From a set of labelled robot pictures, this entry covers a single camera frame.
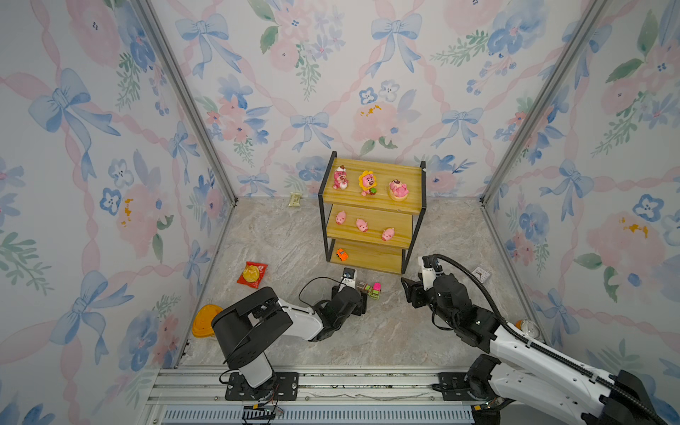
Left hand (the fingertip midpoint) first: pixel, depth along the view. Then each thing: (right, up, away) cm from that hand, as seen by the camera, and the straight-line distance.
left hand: (361, 289), depth 89 cm
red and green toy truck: (+1, 0, +1) cm, 2 cm away
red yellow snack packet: (-38, +4, +5) cm, 39 cm away
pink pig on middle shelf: (-7, +24, -1) cm, 25 cm away
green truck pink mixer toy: (+5, -2, +1) cm, 5 cm away
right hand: (+14, +6, -9) cm, 18 cm away
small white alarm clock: (+43, +4, +5) cm, 44 cm away
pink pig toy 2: (+8, +18, -5) cm, 21 cm away
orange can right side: (+46, -7, -16) cm, 49 cm away
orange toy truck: (-6, +10, +11) cm, 16 cm away
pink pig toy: (0, +21, -3) cm, 22 cm away
